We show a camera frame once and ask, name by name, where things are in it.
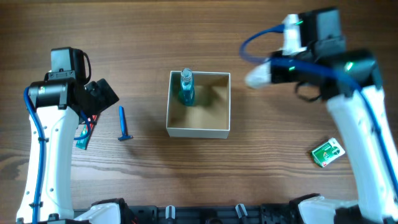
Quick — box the white lotion tube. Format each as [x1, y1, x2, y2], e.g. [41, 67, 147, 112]
[244, 62, 271, 89]

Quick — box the white cardboard box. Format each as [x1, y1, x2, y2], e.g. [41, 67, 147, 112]
[165, 71, 231, 139]

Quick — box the red green toothpaste tube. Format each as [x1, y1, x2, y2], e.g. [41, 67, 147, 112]
[75, 114, 99, 150]

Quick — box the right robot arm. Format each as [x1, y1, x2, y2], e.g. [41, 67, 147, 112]
[267, 7, 397, 223]

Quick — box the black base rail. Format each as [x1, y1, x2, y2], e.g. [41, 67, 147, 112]
[72, 203, 299, 224]

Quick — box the green soap bar pack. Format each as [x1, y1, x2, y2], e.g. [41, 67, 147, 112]
[310, 138, 345, 168]

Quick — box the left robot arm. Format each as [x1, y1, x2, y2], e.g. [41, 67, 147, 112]
[16, 47, 119, 223]

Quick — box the blue disposable razor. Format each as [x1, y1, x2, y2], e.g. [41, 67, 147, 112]
[118, 106, 133, 141]

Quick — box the blue mouthwash bottle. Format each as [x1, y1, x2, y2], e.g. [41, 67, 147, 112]
[178, 68, 195, 106]

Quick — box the blue cable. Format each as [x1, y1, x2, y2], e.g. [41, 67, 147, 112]
[238, 24, 398, 200]
[23, 86, 93, 224]

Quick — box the right blue cable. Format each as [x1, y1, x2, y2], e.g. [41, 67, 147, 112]
[238, 24, 398, 200]

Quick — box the left blue cable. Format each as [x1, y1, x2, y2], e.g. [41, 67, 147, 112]
[23, 86, 93, 224]

